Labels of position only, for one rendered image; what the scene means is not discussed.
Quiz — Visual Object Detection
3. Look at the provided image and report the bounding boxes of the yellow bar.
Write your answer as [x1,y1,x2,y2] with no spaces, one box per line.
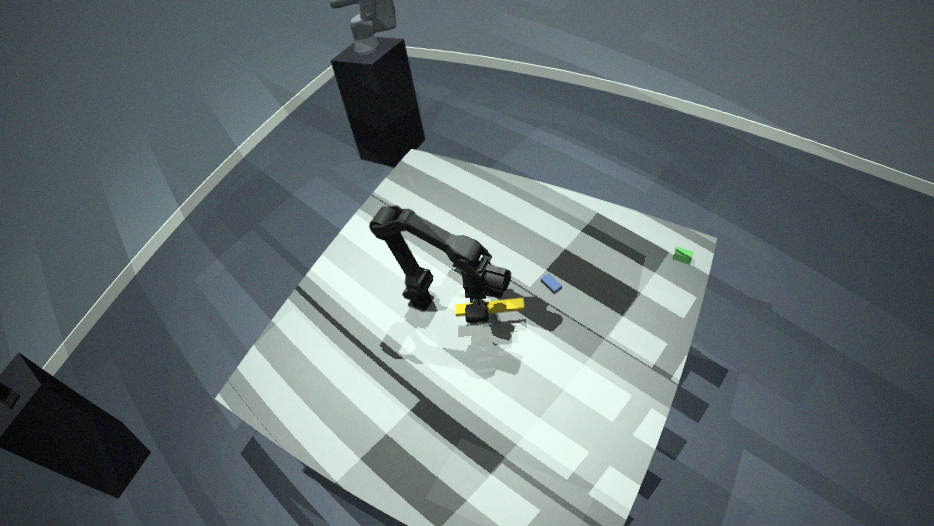
[455,298,524,317]

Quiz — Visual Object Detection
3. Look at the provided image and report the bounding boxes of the blue rectangular block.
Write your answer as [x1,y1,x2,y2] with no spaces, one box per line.
[541,273,562,294]

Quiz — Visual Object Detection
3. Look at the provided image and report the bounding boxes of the green triangular prism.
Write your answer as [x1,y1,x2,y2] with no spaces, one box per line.
[673,247,694,265]

